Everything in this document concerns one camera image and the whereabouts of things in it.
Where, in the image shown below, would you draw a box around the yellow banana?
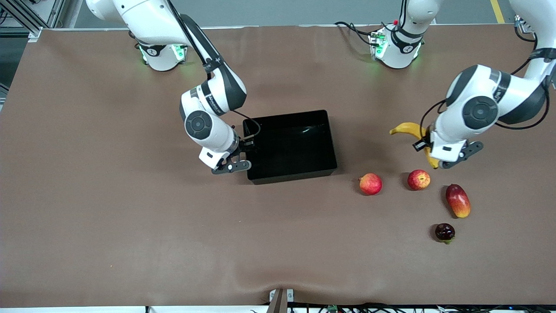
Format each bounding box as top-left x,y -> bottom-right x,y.
390,122 -> 440,170

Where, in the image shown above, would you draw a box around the red apple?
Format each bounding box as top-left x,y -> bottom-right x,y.
359,173 -> 383,196
407,170 -> 431,191

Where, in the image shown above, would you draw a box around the black rectangular plastic box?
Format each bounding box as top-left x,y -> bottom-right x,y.
242,110 -> 338,185

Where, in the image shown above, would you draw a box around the red yellow mango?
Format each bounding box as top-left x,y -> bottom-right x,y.
446,184 -> 471,219

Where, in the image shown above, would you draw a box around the dark purple mangosteen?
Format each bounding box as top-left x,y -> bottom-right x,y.
435,223 -> 456,244

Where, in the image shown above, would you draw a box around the brown table cover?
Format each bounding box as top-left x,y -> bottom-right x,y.
0,24 -> 556,308

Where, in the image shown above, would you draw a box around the black arm base cables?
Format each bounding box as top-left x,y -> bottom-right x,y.
334,21 -> 394,46

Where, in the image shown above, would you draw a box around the aluminium frame profile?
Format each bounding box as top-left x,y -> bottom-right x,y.
514,14 -> 536,34
0,0 -> 66,43

